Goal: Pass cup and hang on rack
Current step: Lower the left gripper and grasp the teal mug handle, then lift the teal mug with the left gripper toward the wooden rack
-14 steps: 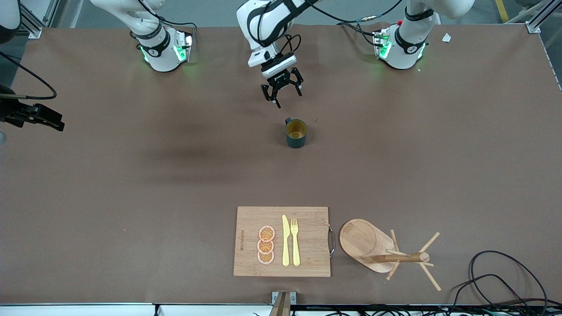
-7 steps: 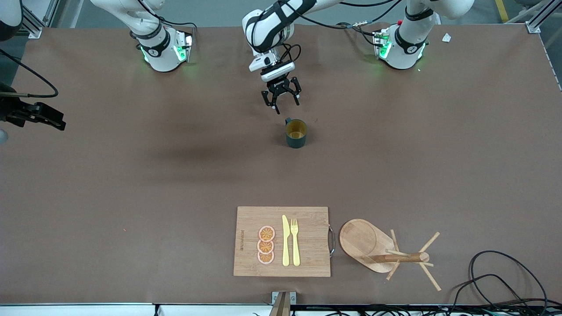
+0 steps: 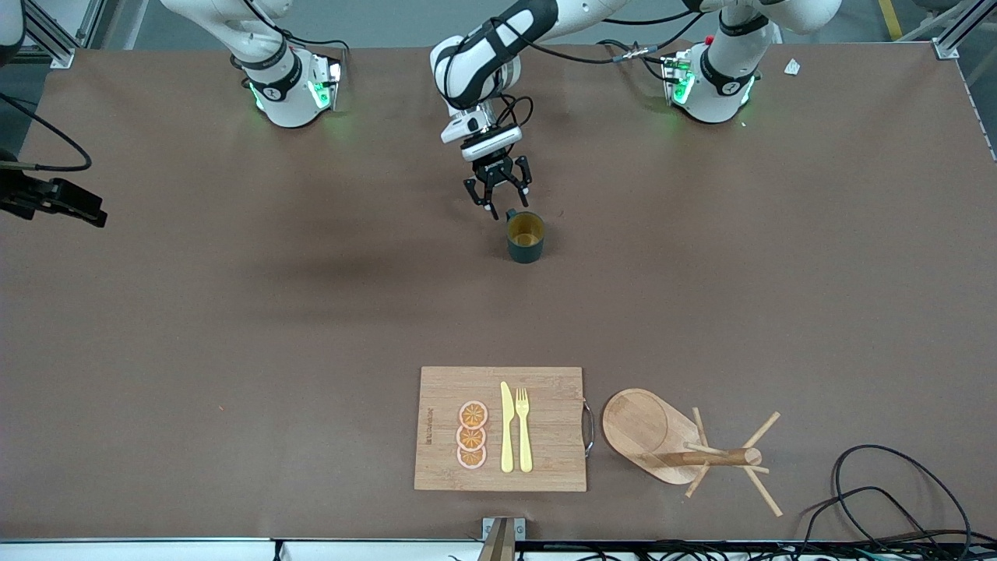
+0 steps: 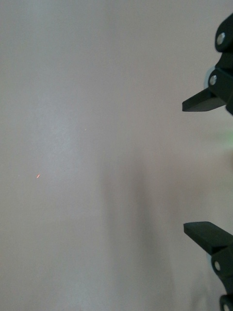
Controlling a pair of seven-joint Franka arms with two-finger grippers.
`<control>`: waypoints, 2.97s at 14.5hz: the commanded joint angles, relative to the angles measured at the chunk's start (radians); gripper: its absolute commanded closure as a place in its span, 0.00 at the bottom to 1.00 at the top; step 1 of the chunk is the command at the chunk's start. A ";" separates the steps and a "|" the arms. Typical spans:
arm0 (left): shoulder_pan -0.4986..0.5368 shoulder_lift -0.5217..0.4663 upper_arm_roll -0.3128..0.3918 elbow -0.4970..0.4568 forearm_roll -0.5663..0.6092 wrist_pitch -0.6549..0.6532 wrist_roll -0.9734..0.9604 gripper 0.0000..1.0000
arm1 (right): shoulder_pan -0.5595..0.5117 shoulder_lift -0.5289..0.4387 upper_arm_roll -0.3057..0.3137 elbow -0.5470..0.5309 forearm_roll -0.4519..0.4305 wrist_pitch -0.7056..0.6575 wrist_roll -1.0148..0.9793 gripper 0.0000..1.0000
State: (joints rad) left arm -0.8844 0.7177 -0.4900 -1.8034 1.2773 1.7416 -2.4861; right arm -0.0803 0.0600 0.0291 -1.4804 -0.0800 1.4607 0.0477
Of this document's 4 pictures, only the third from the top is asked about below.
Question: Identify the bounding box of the white table edge rail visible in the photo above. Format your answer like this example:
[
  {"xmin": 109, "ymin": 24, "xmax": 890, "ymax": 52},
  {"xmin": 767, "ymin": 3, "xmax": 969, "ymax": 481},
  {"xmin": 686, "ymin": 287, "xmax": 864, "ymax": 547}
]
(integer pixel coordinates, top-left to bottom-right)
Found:
[{"xmin": 0, "ymin": 537, "xmax": 997, "ymax": 561}]

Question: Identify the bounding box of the black right arm base cable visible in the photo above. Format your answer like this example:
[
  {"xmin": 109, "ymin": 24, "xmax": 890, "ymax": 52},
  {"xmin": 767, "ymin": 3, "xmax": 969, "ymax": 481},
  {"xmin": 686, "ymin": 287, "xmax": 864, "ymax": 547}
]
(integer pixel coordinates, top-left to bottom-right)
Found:
[{"xmin": 249, "ymin": 0, "xmax": 350, "ymax": 79}]

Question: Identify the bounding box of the black arm base cable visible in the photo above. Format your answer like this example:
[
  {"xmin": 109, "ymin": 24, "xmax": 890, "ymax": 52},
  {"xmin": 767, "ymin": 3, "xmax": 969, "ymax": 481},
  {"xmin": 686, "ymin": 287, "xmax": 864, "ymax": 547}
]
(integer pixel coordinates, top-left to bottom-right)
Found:
[
  {"xmin": 597, "ymin": 31, "xmax": 702, "ymax": 85},
  {"xmin": 249, "ymin": 0, "xmax": 350, "ymax": 79}
]

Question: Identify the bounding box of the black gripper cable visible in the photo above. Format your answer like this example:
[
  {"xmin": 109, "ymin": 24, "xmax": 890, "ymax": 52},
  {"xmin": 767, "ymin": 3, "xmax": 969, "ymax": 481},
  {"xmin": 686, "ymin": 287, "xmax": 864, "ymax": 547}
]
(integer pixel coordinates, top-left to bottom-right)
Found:
[
  {"xmin": 436, "ymin": 16, "xmax": 706, "ymax": 130},
  {"xmin": 0, "ymin": 92, "xmax": 94, "ymax": 173}
]

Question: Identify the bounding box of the aluminium frame profile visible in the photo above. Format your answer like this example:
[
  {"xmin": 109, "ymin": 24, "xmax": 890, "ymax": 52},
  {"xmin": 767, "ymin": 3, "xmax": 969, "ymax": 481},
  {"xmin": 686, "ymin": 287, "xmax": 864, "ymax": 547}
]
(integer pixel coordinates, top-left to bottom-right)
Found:
[
  {"xmin": 931, "ymin": 0, "xmax": 997, "ymax": 61},
  {"xmin": 19, "ymin": 0, "xmax": 107, "ymax": 70}
]

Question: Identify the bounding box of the black left arm base cable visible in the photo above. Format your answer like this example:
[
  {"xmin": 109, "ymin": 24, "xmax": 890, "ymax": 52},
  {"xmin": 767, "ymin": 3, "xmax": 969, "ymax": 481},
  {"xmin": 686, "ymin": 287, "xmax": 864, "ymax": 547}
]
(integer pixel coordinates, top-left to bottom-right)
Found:
[{"xmin": 597, "ymin": 31, "xmax": 702, "ymax": 85}]

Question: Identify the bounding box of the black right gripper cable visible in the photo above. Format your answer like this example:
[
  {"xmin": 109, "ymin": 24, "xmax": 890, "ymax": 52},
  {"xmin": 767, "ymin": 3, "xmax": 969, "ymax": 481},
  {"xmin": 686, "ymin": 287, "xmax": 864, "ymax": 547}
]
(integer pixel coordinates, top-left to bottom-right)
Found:
[{"xmin": 0, "ymin": 92, "xmax": 94, "ymax": 173}]

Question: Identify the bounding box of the bamboo cutting board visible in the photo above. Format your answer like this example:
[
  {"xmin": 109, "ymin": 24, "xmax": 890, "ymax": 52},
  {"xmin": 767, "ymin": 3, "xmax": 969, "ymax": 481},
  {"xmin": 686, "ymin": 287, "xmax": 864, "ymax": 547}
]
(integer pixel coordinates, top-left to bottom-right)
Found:
[{"xmin": 414, "ymin": 366, "xmax": 596, "ymax": 492}]

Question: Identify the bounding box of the teal cup yellow inside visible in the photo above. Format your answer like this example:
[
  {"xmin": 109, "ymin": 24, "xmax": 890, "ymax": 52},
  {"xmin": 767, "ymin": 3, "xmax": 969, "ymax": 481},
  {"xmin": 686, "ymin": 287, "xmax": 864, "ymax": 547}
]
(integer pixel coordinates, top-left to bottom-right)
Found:
[{"xmin": 505, "ymin": 207, "xmax": 547, "ymax": 265}]

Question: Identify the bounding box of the yellow plastic knife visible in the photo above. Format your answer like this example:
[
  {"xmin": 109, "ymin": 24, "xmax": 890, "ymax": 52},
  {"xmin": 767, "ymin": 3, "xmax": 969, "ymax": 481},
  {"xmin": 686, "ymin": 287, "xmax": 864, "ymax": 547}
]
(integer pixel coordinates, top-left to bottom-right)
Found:
[{"xmin": 500, "ymin": 381, "xmax": 516, "ymax": 474}]

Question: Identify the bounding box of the metal bracket with wooden post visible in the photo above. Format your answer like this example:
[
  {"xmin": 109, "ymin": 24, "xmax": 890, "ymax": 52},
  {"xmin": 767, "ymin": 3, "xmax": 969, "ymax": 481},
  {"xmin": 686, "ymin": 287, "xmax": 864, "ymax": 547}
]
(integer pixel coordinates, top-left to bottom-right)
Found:
[{"xmin": 481, "ymin": 516, "xmax": 527, "ymax": 561}]

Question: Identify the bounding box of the wooden mug rack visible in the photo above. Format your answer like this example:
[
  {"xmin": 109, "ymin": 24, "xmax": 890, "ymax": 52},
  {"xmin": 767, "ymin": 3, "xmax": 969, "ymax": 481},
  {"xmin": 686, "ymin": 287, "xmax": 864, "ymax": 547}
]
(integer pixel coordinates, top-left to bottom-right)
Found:
[{"xmin": 602, "ymin": 388, "xmax": 784, "ymax": 518}]

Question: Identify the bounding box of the brown table mat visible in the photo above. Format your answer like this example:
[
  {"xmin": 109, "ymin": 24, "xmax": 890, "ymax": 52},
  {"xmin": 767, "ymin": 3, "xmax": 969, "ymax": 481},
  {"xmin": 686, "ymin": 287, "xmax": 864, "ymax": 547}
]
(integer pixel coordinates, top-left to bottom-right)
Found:
[{"xmin": 0, "ymin": 39, "xmax": 997, "ymax": 543}]

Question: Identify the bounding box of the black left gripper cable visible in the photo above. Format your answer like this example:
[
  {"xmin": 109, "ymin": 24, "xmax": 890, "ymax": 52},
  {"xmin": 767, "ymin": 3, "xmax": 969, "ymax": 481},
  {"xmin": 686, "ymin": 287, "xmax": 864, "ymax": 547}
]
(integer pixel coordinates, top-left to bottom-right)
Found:
[{"xmin": 436, "ymin": 16, "xmax": 706, "ymax": 130}]

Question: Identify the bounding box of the yellow plastic fork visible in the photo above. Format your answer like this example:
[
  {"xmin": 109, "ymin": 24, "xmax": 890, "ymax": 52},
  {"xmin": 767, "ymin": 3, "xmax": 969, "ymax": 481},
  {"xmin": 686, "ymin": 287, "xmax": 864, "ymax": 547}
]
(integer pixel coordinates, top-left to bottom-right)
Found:
[{"xmin": 515, "ymin": 387, "xmax": 534, "ymax": 474}]

